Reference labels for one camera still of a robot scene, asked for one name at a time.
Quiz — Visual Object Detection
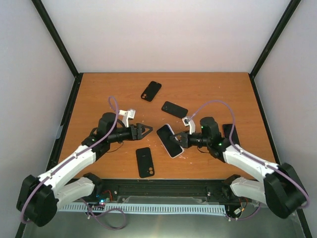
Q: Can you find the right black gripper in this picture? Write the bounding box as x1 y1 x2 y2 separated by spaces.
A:
170 130 210 148

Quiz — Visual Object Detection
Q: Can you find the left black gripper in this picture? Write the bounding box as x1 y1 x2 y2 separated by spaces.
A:
108 123 153 143

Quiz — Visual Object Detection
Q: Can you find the black smartphone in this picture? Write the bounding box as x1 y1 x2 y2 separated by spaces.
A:
157 124 183 156
222 123 240 145

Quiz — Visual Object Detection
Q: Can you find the white phone case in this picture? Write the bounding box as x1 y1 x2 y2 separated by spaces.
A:
156 123 184 159

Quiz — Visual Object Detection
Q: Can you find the black phone case top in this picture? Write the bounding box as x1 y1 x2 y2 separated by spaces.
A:
141 81 161 102

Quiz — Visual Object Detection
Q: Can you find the black phone case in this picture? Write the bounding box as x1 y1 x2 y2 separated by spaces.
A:
161 101 188 119
141 81 161 102
136 147 155 179

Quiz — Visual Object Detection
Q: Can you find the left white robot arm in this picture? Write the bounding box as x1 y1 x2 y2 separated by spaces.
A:
16 111 153 227

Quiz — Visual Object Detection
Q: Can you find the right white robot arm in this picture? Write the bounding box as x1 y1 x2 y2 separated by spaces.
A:
170 117 310 219

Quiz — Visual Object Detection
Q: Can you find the black phone case middle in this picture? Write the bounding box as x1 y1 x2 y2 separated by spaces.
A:
161 101 188 119

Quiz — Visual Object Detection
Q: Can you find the black phone case front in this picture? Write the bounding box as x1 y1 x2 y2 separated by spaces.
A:
136 147 155 179

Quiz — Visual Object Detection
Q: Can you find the small green circuit board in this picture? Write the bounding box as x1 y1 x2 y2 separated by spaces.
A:
99 197 111 206

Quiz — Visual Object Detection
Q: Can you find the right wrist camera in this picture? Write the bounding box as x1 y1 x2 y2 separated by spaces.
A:
182 117 196 134

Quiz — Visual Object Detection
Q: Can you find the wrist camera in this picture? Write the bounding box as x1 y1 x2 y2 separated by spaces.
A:
182 117 196 134
119 109 136 127

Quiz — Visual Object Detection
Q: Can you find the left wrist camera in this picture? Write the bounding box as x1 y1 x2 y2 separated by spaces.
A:
119 109 136 127

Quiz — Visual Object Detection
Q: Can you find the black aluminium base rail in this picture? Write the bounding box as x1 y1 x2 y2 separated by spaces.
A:
84 179 240 204

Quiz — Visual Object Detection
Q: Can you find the light blue cable duct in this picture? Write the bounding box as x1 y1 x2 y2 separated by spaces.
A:
60 202 226 216

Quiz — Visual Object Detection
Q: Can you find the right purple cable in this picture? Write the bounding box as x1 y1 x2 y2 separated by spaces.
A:
189 100 310 221

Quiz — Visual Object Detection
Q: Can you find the left black frame post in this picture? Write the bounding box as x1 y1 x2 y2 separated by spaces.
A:
31 0 84 80

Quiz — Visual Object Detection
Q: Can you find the black frame post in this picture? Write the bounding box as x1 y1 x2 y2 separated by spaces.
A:
249 0 302 79
31 0 84 80

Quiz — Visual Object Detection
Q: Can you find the right black frame post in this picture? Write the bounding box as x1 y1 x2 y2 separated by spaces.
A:
249 0 302 79

